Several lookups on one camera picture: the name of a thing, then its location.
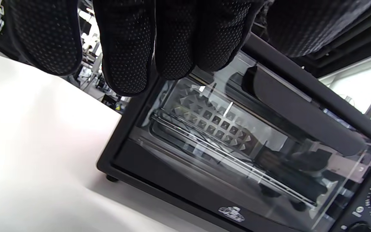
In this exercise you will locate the black toaster oven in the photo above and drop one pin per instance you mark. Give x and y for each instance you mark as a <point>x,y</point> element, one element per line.
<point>159,167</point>

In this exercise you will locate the black oven control knob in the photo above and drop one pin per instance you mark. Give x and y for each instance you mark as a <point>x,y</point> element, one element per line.
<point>361,227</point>

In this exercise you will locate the person's left hand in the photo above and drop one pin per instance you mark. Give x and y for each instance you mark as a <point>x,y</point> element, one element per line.
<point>172,29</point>

